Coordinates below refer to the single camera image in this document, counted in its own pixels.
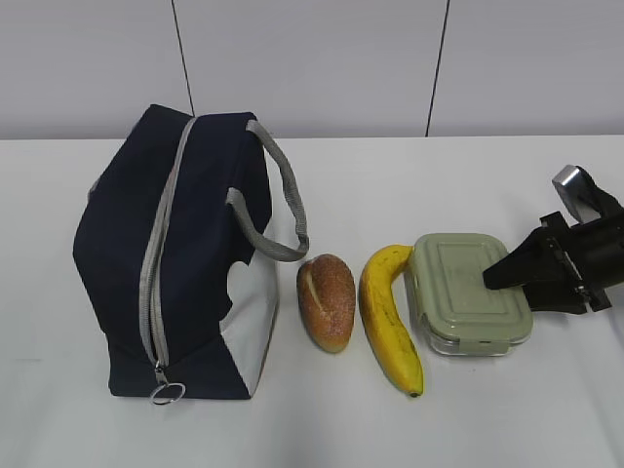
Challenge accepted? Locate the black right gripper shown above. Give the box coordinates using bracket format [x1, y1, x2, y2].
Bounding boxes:
[483, 188, 623, 315]

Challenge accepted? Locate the green lidded glass container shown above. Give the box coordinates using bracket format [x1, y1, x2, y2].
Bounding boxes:
[405, 233, 533, 357]

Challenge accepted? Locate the yellow banana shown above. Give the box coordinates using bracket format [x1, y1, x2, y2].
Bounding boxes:
[359, 245, 424, 398]

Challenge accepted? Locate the brown bread roll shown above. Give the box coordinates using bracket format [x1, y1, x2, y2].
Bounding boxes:
[296, 253, 356, 354]

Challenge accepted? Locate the navy insulated lunch bag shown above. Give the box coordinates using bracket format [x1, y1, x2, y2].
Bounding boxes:
[72, 104, 309, 405]

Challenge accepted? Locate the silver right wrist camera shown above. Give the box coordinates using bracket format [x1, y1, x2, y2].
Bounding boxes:
[552, 165, 602, 223]

